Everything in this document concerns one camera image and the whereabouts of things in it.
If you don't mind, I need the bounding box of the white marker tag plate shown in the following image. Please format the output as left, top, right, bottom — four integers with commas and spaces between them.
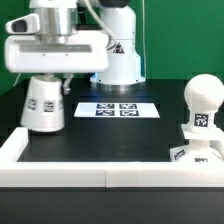
74, 102, 160, 118

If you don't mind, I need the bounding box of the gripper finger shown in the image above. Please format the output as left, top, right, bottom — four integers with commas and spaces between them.
62, 73, 74, 95

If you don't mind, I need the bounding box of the white lamp shade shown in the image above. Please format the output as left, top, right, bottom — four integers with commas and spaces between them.
20, 74, 64, 132

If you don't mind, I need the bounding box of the white lamp bulb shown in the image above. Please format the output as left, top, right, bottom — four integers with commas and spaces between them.
184, 74, 224, 132

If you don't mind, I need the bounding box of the white U-shaped fence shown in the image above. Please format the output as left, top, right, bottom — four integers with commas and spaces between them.
0, 128, 224, 188

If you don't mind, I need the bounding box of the white lamp base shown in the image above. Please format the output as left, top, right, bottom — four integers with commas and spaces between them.
170, 124, 224, 163

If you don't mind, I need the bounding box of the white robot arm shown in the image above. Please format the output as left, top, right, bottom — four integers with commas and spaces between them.
4, 0, 145, 93

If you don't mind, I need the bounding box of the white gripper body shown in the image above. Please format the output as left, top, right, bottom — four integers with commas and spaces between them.
5, 32, 108, 73

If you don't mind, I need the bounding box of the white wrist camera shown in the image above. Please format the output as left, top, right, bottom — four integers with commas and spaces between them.
5, 13, 40, 35

